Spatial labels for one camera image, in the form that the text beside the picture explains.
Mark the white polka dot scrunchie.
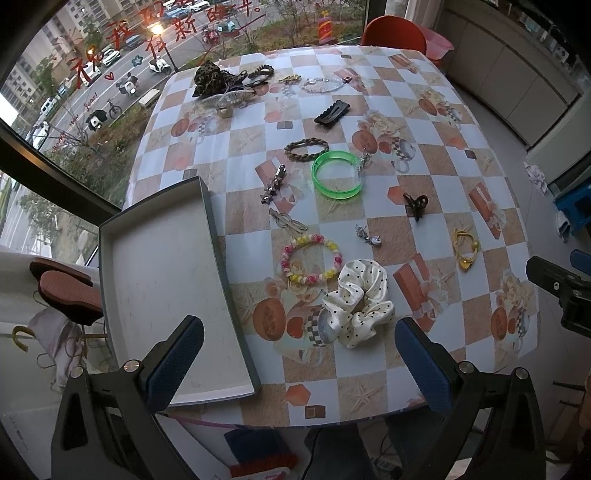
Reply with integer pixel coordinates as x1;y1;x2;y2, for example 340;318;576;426
322;259;394;349

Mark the yellow hair tie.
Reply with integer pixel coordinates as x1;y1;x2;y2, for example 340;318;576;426
451;226;482;273

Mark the black small claw clip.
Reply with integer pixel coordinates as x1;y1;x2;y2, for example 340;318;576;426
403;193;429;222

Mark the silver chain bracelet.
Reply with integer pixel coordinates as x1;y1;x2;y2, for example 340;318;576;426
259;164;289;206

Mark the green translucent bangle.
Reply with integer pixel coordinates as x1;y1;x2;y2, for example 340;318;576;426
311;150;363;201

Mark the brown braided bracelet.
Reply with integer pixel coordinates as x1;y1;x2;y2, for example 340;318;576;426
283;138;331;163

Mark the blue plastic stool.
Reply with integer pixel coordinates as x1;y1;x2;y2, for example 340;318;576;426
554;180;590;239

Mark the white cloth with hangers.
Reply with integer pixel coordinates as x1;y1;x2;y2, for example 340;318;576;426
28;307;87;393

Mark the grey shallow tray box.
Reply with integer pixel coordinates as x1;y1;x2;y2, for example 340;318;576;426
99;177;260;406

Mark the brown sole slipper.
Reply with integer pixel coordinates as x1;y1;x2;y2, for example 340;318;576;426
29;258;104;326

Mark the small silver earring charm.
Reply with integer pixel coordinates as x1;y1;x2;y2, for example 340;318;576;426
356;225;382;248

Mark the yellow hook hanger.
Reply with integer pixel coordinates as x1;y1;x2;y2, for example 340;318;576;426
11;325;36;353

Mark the silver hair pin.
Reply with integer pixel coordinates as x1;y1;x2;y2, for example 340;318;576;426
269;208;308;236

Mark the checkered patterned tablecloth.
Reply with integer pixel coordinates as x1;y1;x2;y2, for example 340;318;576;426
127;47;539;427

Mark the pink plastic basin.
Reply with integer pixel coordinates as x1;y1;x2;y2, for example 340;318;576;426
419;26;454;64

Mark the clear large claw clip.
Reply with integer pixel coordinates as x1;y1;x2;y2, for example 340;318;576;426
197;88;256;118

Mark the black rectangular hair clip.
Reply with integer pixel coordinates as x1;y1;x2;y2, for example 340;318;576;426
315;100;351;129

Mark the leopard print scrunchie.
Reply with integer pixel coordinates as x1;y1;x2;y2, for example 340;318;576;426
192;60;243;98

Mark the red plastic chair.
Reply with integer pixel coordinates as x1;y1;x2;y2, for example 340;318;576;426
361;15;427;54

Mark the pink yellow flower bracelet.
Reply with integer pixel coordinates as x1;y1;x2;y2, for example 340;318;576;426
279;233;345;287

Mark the pearl bead bracelet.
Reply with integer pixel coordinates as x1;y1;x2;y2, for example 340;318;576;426
300;76;348;95

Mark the black braided hair tie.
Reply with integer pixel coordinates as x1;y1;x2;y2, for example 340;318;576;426
239;64;276;89

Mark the gold chain link piece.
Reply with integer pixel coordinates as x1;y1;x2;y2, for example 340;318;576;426
280;74;301;85

